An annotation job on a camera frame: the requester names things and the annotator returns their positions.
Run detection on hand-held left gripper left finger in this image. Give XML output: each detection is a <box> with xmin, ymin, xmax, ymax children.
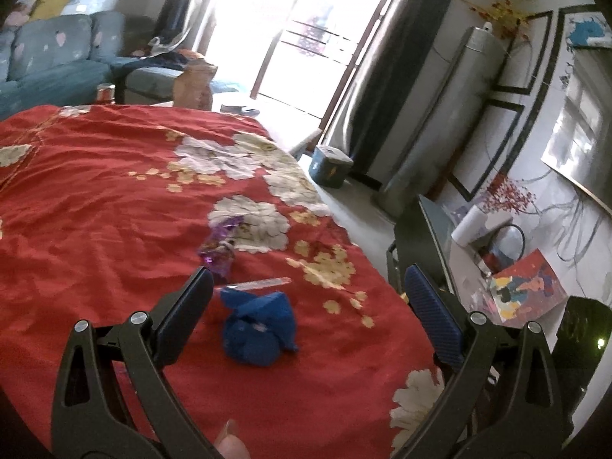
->
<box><xmin>50</xmin><ymin>265</ymin><xmax>214</xmax><ymax>459</ymax></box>

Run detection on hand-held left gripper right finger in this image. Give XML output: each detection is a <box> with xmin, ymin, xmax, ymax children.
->
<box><xmin>389</xmin><ymin>264</ymin><xmax>575</xmax><ymax>459</ymax></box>

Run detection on blue cloth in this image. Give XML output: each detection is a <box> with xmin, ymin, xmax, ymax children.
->
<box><xmin>220</xmin><ymin>288</ymin><xmax>300</xmax><ymax>369</ymax></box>

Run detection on person's left hand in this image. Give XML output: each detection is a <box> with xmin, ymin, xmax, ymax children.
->
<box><xmin>213</xmin><ymin>418</ymin><xmax>252</xmax><ymax>459</ymax></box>

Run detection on purple foil wrapper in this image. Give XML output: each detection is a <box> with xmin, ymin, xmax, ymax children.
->
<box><xmin>198</xmin><ymin>217</ymin><xmax>246</xmax><ymax>281</ymax></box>

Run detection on clear plastic tube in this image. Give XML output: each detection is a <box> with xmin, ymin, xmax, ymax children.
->
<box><xmin>221</xmin><ymin>276</ymin><xmax>293</xmax><ymax>295</ymax></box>

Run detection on colourful cartoon painting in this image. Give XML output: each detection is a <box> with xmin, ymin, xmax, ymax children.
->
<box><xmin>490</xmin><ymin>249</ymin><xmax>568</xmax><ymax>324</ymax></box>

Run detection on black glass-top tv stand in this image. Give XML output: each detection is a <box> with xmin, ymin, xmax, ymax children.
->
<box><xmin>387</xmin><ymin>194</ymin><xmax>575</xmax><ymax>340</ymax></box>

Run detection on white paper roll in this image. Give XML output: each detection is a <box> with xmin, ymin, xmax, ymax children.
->
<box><xmin>452</xmin><ymin>203</ymin><xmax>489</xmax><ymax>247</ymax></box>

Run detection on round black-rimmed mirror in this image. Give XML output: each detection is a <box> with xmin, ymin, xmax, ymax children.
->
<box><xmin>488</xmin><ymin>224</ymin><xmax>527</xmax><ymax>269</ymax></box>

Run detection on red floral blanket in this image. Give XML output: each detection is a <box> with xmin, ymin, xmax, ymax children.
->
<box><xmin>0</xmin><ymin>104</ymin><xmax>448</xmax><ymax>459</ymax></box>

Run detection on red dried flower bunch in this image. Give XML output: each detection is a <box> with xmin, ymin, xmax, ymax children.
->
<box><xmin>480</xmin><ymin>174</ymin><xmax>537</xmax><ymax>214</ymax></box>

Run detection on blue storage box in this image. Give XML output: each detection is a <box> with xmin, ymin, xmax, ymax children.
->
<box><xmin>308</xmin><ymin>145</ymin><xmax>353</xmax><ymax>188</ymax></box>

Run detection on grey standing air conditioner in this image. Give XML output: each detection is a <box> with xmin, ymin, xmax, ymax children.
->
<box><xmin>380</xmin><ymin>24</ymin><xmax>510</xmax><ymax>217</ymax></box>

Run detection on white coffee table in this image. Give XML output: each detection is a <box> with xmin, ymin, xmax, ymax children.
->
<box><xmin>148</xmin><ymin>93</ymin><xmax>321</xmax><ymax>155</ymax></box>

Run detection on brown paper bag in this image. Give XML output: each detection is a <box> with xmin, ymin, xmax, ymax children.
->
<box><xmin>172</xmin><ymin>60</ymin><xmax>218</xmax><ymax>111</ymax></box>

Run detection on dark grey curtain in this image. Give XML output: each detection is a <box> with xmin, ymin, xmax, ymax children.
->
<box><xmin>320</xmin><ymin>0</ymin><xmax>464</xmax><ymax>188</ymax></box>

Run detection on blue sofa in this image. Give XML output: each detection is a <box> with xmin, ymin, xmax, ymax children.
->
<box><xmin>0</xmin><ymin>12</ymin><xmax>192</xmax><ymax>120</ymax></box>

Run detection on yellow artificial flowers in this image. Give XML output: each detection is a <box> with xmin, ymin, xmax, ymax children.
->
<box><xmin>471</xmin><ymin>0</ymin><xmax>532</xmax><ymax>30</ymax></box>

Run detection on wall-mounted television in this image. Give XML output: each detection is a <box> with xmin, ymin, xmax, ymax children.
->
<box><xmin>540</xmin><ymin>48</ymin><xmax>612</xmax><ymax>217</ymax></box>

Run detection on blue wall picture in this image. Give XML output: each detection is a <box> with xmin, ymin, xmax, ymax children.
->
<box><xmin>569</xmin><ymin>14</ymin><xmax>612</xmax><ymax>49</ymax></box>

